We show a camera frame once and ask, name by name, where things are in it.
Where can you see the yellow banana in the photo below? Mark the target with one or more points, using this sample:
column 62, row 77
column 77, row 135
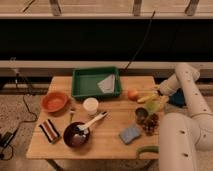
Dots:
column 146, row 98

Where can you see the orange bowl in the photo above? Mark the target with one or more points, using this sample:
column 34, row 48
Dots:
column 54, row 101

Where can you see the bunch of red grapes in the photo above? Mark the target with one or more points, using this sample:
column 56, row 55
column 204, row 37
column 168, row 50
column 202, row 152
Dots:
column 150, row 124

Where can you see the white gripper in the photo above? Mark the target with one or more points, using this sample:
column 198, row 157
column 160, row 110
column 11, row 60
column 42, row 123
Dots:
column 168, row 87

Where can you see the white folded paper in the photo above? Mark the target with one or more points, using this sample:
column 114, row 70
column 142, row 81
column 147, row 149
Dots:
column 107, row 85

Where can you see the metal can green label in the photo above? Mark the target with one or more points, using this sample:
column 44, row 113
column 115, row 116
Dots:
column 142, row 113

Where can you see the green plastic tray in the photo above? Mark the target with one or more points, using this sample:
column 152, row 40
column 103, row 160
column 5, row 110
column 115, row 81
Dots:
column 85, row 82

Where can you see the white plastic cup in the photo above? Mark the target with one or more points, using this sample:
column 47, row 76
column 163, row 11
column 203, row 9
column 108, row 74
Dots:
column 91, row 106

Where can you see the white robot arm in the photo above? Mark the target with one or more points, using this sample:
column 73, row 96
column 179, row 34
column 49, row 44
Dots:
column 180, row 136

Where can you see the blue object beside table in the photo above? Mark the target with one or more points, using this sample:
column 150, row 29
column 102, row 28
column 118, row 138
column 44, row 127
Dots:
column 177, row 99

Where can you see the dark purple bowl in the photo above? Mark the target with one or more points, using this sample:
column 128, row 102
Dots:
column 74, row 137

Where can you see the green cucumber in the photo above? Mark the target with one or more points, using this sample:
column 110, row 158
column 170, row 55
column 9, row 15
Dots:
column 151, row 149

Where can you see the metal fork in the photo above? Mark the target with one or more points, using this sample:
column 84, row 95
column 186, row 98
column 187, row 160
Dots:
column 71, row 112

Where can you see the blue sponge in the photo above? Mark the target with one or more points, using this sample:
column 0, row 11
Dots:
column 129, row 134

